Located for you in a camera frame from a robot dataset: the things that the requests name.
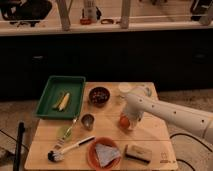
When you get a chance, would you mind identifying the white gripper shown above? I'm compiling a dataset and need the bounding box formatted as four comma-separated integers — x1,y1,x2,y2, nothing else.
123,105,143,130

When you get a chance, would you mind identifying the orange apple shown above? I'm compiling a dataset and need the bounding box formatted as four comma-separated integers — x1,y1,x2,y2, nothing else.
119,116,130,129

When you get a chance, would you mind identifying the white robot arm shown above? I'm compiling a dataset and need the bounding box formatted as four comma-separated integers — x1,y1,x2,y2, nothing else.
123,86,213,144

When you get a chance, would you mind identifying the white plastic cup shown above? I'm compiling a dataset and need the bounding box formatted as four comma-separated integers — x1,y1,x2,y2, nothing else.
118,82,132,98

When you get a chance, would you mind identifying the small metal cup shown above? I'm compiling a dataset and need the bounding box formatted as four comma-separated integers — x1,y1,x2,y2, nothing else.
81,114,94,131

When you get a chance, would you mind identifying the brown board eraser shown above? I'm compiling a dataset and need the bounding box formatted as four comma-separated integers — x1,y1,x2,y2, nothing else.
124,145,152,163

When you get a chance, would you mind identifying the blue sponge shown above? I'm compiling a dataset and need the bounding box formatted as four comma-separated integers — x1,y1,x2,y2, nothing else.
145,87,152,97

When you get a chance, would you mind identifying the grey folded cloth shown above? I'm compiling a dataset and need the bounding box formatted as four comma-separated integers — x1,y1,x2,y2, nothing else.
95,143,121,167

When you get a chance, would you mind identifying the dark purple bowl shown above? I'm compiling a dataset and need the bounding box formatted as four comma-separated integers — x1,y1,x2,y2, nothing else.
89,87,110,107

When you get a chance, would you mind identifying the orange plate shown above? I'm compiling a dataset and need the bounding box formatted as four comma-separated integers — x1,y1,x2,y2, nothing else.
86,137,121,171

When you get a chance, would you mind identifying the yellow corn cob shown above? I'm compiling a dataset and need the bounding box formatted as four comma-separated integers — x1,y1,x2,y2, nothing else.
52,92,70,111

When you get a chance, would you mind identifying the green plastic tray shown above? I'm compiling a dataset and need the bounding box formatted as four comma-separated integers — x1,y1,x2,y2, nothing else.
35,76,86,120

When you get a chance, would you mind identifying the white dish brush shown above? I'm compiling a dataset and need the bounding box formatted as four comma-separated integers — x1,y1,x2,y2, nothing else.
47,136,95,162

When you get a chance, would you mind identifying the black pole left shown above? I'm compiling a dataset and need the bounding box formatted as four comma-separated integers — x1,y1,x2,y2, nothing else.
13,122,25,171

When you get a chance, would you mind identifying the black floor cable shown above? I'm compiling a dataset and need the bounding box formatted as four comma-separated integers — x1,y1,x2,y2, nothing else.
169,132,213,171

